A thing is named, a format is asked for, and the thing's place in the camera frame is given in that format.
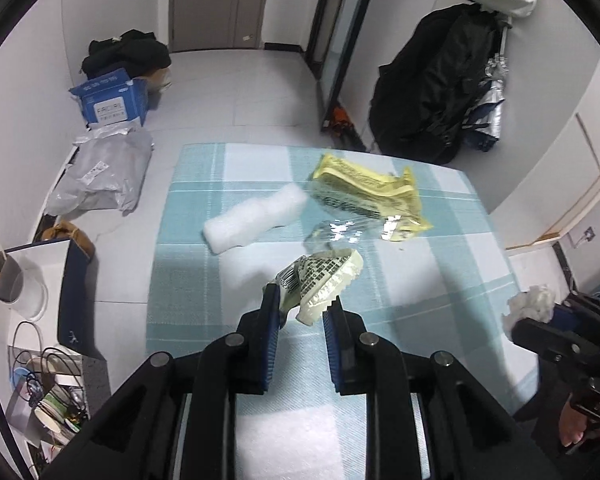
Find white box dark blue sides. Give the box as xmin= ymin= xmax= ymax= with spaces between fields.
xmin=2 ymin=237 xmax=97 ymax=358

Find yellow food wrapper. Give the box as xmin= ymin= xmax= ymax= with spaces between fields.
xmin=307 ymin=152 xmax=433 ymax=244

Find white foam roll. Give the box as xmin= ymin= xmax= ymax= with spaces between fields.
xmin=202 ymin=182 xmax=308 ymax=255

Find orange black tool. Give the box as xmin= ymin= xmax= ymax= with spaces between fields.
xmin=322 ymin=102 xmax=368 ymax=153

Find blue plaid tablecloth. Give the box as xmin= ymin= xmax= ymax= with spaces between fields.
xmin=145 ymin=142 xmax=541 ymax=480

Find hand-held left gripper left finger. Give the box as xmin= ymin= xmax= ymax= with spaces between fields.
xmin=45 ymin=284 xmax=285 ymax=480

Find grey plastic mailer bag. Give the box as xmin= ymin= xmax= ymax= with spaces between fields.
xmin=45 ymin=127 xmax=155 ymax=217

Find white wardrobe with wooden trim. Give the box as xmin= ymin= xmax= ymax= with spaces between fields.
xmin=490 ymin=55 xmax=600 ymax=251

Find brown cardboard box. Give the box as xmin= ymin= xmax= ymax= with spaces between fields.
xmin=147 ymin=67 xmax=173 ymax=96

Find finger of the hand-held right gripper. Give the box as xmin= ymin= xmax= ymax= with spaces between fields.
xmin=511 ymin=319 xmax=600 ymax=368
xmin=550 ymin=292 xmax=600 ymax=333

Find black cables bundle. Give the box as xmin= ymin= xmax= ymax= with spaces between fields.
xmin=7 ymin=320 xmax=88 ymax=411

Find blue cardboard box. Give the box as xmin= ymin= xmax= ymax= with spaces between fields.
xmin=69 ymin=67 xmax=151 ymax=128

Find paper cup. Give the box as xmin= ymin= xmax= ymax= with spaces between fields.
xmin=32 ymin=390 xmax=88 ymax=436

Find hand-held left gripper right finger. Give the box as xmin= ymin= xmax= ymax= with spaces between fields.
xmin=321 ymin=304 xmax=551 ymax=480

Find white tissue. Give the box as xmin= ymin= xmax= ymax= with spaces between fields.
xmin=501 ymin=284 xmax=557 ymax=333

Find cream printed wrapper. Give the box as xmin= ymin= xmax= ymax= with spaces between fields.
xmin=266 ymin=248 xmax=365 ymax=327

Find brown paper bag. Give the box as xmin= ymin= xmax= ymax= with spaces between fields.
xmin=40 ymin=220 xmax=96 ymax=261

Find black cloth bag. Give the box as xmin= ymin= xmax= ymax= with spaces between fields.
xmin=81 ymin=30 xmax=172 ymax=78

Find person's right hand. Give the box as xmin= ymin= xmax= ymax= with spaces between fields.
xmin=559 ymin=397 xmax=591 ymax=448

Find grey room door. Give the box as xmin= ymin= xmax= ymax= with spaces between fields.
xmin=169 ymin=0 xmax=273 ymax=53

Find silver folded umbrella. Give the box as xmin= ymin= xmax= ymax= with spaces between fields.
xmin=462 ymin=20 xmax=513 ymax=153

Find grey white utensil holder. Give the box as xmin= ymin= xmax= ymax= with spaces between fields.
xmin=0 ymin=250 xmax=48 ymax=320

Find clear plastic wrapper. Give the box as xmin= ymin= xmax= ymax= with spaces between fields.
xmin=304 ymin=217 xmax=368 ymax=256

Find black framed glass door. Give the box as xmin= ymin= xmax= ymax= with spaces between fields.
xmin=307 ymin=0 xmax=386 ymax=133

